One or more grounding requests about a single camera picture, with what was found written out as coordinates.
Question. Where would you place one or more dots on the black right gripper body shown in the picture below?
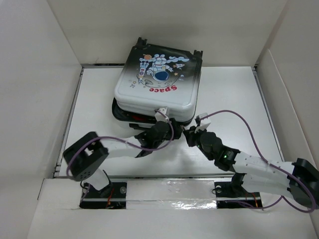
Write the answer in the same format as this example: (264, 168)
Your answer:
(194, 140)

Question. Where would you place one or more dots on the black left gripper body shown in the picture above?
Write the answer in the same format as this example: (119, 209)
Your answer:
(167, 136)

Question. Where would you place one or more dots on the black suitcase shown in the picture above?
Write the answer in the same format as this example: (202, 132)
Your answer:
(157, 76)

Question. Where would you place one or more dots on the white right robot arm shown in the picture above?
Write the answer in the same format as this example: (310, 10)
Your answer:
(297, 180)

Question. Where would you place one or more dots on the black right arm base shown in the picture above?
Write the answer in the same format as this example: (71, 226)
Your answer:
(231, 194)

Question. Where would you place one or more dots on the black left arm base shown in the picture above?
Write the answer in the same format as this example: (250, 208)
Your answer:
(115, 199)

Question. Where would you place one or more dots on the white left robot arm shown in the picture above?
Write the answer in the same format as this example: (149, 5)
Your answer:
(86, 155)

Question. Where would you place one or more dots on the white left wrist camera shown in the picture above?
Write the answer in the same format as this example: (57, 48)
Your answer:
(161, 114)

